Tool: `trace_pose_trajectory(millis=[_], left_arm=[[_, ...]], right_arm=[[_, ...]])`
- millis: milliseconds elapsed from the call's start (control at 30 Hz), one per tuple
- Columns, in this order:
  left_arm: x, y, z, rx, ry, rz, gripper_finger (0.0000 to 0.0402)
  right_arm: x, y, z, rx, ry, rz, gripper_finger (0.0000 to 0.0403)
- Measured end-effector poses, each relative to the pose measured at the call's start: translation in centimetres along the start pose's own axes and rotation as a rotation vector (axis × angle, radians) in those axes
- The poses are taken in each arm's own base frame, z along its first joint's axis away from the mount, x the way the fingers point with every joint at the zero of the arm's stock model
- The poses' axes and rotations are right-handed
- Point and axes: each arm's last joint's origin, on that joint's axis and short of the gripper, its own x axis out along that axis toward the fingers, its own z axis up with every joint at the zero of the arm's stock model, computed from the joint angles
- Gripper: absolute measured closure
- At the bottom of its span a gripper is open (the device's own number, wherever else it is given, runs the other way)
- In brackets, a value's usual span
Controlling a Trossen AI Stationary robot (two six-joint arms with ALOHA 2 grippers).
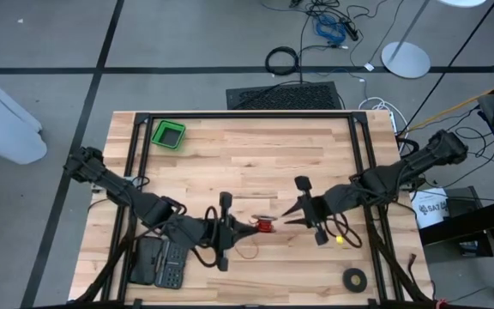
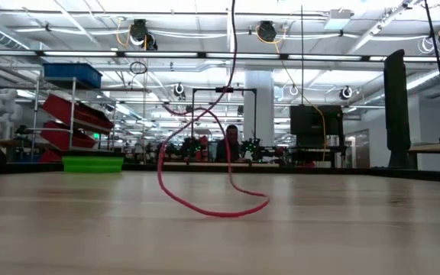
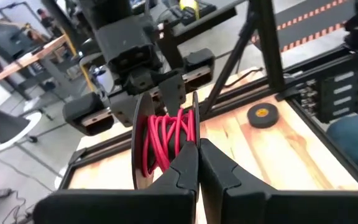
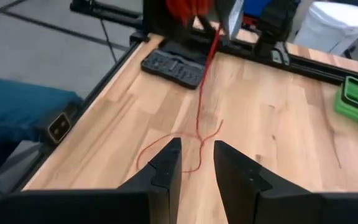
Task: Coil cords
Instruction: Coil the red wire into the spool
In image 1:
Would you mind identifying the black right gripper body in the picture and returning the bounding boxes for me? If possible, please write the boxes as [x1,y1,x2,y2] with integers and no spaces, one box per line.
[294,175,332,246]

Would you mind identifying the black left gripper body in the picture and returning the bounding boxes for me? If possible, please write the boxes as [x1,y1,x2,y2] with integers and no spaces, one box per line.
[210,191,238,273]

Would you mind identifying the black cord spool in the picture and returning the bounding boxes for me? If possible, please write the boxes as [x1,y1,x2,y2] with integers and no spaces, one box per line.
[250,213,279,234]

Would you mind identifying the black tape roll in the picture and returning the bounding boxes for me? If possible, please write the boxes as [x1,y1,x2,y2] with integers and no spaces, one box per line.
[342,268,369,294]

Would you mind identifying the black flat case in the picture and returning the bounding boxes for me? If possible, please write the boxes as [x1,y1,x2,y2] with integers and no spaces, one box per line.
[129,235,162,285]

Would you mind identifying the black floor mat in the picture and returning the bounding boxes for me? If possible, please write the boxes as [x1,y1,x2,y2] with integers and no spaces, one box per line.
[226,81,343,111]

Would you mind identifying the green square container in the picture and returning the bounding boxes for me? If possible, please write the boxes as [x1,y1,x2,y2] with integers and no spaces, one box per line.
[151,119,187,150]

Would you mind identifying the black equipment table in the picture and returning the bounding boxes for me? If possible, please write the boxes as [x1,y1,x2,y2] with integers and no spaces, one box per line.
[418,186,494,297]

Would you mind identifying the thin black diagonal pole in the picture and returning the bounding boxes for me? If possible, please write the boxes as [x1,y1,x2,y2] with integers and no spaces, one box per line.
[396,0,494,135]

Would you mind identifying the white trash bin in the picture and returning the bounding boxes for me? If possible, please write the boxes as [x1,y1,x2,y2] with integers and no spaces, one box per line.
[0,59,48,166]

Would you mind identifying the white round lamp head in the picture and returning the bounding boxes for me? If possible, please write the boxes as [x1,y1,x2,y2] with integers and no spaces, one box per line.
[437,0,488,9]

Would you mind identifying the black cable with yellow tag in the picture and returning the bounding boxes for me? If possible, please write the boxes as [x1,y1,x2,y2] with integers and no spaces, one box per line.
[323,212,364,250]

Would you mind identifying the white power strip cable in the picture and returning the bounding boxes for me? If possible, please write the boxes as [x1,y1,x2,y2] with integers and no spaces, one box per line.
[358,97,410,154]

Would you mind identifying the black coiled floor cable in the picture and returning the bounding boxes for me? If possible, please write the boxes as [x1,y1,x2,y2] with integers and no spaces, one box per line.
[265,45,302,77]

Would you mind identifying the yellow floor cable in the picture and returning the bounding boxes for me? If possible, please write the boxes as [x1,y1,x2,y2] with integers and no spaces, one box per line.
[403,73,494,133]

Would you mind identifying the blue coiled floor cable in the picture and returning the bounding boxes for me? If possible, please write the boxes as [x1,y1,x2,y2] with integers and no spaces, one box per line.
[314,14,347,45]

